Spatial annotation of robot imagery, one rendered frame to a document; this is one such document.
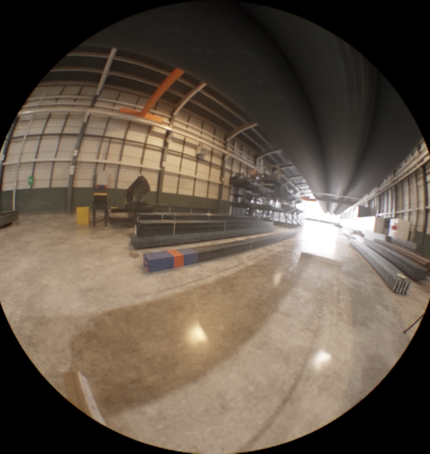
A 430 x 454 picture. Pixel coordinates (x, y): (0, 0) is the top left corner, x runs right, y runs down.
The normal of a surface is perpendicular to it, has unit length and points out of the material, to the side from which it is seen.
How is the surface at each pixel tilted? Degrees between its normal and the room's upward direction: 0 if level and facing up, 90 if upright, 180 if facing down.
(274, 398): 0
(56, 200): 90
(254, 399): 0
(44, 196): 90
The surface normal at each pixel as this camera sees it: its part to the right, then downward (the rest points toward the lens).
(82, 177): 0.70, 0.17
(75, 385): 0.10, -0.98
